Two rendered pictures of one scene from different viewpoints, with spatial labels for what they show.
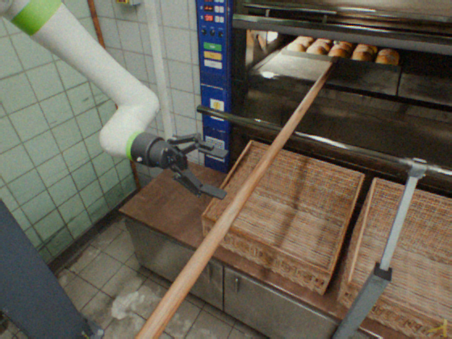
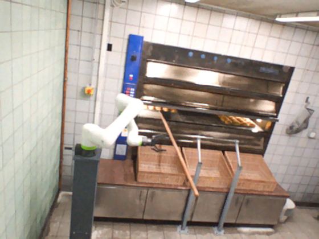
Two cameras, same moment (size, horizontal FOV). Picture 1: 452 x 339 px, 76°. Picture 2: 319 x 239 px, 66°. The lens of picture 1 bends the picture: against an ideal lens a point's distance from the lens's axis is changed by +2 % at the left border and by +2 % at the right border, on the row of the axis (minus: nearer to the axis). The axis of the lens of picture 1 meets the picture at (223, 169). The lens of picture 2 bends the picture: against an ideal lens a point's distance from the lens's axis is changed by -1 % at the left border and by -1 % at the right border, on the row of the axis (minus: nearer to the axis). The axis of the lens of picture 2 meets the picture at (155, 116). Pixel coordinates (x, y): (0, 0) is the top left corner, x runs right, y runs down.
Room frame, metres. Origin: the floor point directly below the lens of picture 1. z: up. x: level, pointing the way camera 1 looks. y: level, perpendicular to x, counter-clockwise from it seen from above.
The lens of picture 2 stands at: (-1.10, 1.56, 2.23)
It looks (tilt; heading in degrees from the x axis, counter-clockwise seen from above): 19 degrees down; 321
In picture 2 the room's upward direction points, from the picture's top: 10 degrees clockwise
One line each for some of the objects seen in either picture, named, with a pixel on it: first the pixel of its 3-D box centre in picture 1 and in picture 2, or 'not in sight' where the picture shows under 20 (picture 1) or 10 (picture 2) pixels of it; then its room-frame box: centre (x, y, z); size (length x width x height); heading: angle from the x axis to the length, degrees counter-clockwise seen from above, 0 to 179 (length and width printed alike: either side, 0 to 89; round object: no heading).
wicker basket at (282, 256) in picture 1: (281, 206); (159, 163); (0.89, -0.26, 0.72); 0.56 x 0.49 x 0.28; 60
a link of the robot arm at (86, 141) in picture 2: not in sight; (90, 136); (0.58, 0.81, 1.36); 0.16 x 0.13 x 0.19; 22
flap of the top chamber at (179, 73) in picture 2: not in sight; (217, 79); (0.84, -0.89, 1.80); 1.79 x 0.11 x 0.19; 61
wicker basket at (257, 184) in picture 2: not in sight; (248, 170); (0.31, -1.30, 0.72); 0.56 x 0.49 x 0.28; 60
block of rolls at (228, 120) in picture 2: not in sight; (233, 116); (0.95, -1.61, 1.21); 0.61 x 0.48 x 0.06; 151
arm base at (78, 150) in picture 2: not in sight; (81, 148); (0.62, 0.86, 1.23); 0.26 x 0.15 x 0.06; 60
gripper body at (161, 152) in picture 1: (171, 157); (151, 142); (0.63, 0.14, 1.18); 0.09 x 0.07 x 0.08; 62
